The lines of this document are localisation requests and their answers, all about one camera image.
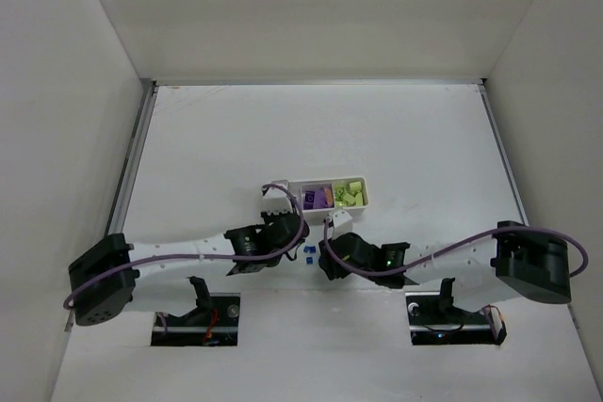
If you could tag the purple butterfly lego assembly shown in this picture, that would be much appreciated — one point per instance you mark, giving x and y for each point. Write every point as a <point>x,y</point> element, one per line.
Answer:
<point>314,198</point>

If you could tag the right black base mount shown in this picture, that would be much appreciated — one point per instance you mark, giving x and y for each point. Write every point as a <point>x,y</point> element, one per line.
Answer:
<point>435,321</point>

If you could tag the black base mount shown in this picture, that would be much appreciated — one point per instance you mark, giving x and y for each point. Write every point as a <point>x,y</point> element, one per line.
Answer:
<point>435,321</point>
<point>211,322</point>

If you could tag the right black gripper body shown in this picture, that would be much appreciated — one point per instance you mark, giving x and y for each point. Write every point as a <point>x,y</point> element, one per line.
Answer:
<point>335,251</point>

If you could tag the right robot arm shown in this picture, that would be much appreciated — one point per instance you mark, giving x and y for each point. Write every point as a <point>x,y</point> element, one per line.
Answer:
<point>510,261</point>

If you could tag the lime green lego brick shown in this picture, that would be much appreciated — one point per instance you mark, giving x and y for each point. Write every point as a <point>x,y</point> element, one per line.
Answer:
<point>342,197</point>
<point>356,188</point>

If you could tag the white divided container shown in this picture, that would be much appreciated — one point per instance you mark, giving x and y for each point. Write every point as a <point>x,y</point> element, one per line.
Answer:
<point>314,217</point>

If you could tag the purple butterfly wing lego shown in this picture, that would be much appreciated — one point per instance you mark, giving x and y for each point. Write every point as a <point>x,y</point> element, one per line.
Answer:
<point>328,197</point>

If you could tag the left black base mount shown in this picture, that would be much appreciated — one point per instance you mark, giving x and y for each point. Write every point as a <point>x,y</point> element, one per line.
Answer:
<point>211,322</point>

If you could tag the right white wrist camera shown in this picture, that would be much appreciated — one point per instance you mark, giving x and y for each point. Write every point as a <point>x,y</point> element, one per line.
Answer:
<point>339,222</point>

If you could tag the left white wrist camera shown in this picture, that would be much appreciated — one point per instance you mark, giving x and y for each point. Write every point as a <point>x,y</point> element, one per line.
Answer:
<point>275,200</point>

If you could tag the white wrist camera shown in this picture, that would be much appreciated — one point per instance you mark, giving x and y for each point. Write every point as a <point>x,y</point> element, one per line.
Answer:
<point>275,200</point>
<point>339,222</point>

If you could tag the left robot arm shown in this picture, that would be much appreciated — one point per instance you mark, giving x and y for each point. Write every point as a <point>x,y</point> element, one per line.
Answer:
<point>116,276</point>

